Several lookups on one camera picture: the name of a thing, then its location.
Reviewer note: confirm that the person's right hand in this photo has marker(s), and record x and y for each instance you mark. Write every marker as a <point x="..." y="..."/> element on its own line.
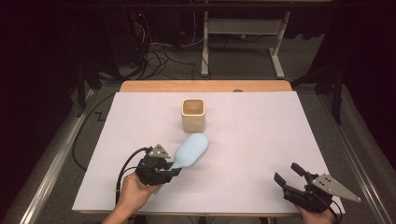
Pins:
<point x="317" y="217"/>

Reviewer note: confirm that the dark equipment cabinet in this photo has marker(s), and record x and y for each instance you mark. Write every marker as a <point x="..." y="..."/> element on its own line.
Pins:
<point x="124" y="43"/>

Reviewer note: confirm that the wooden table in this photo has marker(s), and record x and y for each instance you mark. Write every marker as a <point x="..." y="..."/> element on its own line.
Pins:
<point x="186" y="86"/>

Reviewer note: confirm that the small yellow object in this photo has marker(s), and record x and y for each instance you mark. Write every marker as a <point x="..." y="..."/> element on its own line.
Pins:
<point x="243" y="36"/>

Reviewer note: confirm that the beige square cup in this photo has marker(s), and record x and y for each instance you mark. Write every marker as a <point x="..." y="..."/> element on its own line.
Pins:
<point x="193" y="123"/>

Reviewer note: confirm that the light blue hairbrush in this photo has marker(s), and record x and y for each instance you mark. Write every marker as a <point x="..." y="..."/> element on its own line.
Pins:
<point x="191" y="149"/>

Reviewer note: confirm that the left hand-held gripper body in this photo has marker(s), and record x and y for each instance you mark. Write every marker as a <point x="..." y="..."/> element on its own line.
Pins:
<point x="152" y="171"/>

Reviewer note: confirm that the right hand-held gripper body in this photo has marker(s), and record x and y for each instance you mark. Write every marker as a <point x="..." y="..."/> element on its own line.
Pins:
<point x="306" y="197"/>

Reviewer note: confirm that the metal floor rail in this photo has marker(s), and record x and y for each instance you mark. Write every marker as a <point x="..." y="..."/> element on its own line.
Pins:
<point x="355" y="165"/>
<point x="53" y="168"/>

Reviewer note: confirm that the person's left hand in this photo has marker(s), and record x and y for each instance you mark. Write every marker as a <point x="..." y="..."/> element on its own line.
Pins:
<point x="135" y="193"/>

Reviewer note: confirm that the white desk frame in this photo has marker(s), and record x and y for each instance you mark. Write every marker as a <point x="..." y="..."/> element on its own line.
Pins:
<point x="246" y="26"/>

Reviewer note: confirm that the black metal stand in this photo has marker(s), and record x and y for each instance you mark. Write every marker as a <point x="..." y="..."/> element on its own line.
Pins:
<point x="81" y="90"/>
<point x="336" y="93"/>

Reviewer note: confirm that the white table sheet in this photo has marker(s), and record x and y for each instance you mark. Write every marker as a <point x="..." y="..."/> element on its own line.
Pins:
<point x="249" y="149"/>

